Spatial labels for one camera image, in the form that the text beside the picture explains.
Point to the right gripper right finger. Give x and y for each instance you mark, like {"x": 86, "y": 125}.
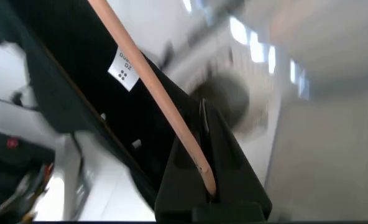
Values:
{"x": 237, "y": 180}

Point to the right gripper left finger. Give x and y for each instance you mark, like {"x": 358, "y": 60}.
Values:
{"x": 177, "y": 186}

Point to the pink clothes hanger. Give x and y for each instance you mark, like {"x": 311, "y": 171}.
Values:
{"x": 153, "y": 84}

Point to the black garment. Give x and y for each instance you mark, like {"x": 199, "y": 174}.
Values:
{"x": 87, "y": 62}

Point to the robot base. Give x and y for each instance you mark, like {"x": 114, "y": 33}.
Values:
{"x": 10, "y": 155}

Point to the white laundry basket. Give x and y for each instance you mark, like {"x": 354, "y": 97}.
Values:
{"x": 227, "y": 90}

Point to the white curtain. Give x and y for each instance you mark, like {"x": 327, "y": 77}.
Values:
{"x": 327, "y": 31}

